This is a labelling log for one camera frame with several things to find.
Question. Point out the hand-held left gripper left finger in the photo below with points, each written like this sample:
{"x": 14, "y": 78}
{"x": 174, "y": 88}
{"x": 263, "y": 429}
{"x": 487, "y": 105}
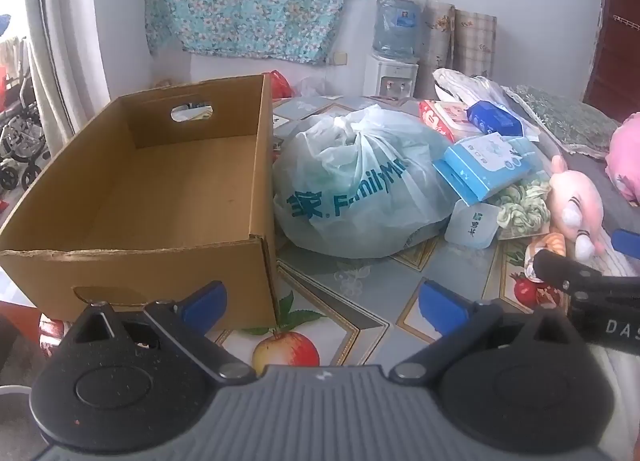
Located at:
{"x": 205, "y": 302}

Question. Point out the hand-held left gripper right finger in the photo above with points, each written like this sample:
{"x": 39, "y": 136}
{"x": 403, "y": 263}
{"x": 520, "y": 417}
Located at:
{"x": 442, "y": 306}

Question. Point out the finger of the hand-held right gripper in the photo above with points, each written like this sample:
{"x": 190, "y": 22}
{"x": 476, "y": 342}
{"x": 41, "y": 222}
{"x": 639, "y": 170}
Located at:
{"x": 627, "y": 241}
{"x": 562, "y": 268}

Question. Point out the small pink plush toy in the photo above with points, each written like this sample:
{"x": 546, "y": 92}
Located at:
{"x": 575, "y": 196}

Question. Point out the green white scrunchie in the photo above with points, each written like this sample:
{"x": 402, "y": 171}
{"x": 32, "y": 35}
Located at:
{"x": 520, "y": 211}

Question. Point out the white tissue pack green logo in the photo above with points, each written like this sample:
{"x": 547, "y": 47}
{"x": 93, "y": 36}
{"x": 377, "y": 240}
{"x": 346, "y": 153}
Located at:
{"x": 472, "y": 227}

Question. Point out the brown cardboard box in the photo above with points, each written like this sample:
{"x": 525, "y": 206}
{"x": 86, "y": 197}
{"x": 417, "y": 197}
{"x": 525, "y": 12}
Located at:
{"x": 150, "y": 191}

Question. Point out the large pink plush toy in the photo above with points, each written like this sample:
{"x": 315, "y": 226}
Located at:
{"x": 627, "y": 151}

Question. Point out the light blue wipes pack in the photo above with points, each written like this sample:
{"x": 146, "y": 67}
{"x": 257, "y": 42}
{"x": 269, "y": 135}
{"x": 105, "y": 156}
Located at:
{"x": 485, "y": 166}

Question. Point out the green patterned pillow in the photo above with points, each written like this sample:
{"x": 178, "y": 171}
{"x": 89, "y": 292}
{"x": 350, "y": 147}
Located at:
{"x": 565, "y": 116}

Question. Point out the pale green plastic bag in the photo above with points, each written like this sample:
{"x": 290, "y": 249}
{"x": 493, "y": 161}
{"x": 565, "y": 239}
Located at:
{"x": 350, "y": 181}

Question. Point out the dark blue wipes pack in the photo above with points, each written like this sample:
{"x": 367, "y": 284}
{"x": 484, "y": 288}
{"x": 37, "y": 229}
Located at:
{"x": 492, "y": 118}

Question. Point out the pink wet wipes pack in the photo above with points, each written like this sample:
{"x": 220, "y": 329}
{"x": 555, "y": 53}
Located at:
{"x": 445, "y": 117}

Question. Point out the dark red wooden door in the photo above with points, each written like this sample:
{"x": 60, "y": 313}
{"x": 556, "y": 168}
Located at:
{"x": 617, "y": 46}

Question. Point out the white checked towel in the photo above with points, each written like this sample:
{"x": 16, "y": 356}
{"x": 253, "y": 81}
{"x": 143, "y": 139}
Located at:
{"x": 465, "y": 86}

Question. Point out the red plastic bag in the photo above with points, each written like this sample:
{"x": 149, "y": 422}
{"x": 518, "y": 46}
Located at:
{"x": 281, "y": 83}

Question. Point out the white water dispenser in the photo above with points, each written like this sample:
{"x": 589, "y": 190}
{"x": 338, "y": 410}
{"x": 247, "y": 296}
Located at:
{"x": 390, "y": 77}

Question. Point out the clear plastic bag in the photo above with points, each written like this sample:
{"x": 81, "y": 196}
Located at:
{"x": 309, "y": 87}

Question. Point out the wheelchair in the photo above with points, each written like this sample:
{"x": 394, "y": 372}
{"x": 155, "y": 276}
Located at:
{"x": 20, "y": 141}

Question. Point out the floral wallpaper roll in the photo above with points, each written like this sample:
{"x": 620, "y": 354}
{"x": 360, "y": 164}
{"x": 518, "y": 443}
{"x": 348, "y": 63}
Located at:
{"x": 436, "y": 41}

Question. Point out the blue water dispenser bottle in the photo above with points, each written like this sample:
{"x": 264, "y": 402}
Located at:
{"x": 397, "y": 31}

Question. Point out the pale window curtain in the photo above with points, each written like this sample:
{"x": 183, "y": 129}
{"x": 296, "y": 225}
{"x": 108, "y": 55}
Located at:
{"x": 65, "y": 41}

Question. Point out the teal floral hanging cloth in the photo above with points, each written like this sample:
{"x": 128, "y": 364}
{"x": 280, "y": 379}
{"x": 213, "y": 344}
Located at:
{"x": 250, "y": 1}

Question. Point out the wall socket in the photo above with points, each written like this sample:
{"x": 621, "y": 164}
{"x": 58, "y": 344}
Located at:
{"x": 340, "y": 58}

